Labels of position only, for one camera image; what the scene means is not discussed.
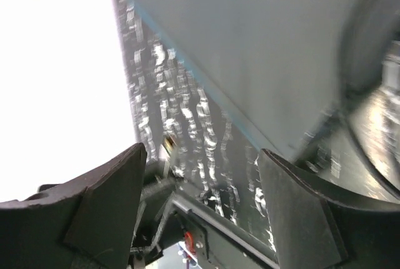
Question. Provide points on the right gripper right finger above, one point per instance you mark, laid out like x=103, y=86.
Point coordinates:
x=317, y=224

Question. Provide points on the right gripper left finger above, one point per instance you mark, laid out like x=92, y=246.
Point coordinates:
x=87, y=222

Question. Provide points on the dark blue network switch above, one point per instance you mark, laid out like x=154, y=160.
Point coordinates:
x=276, y=65

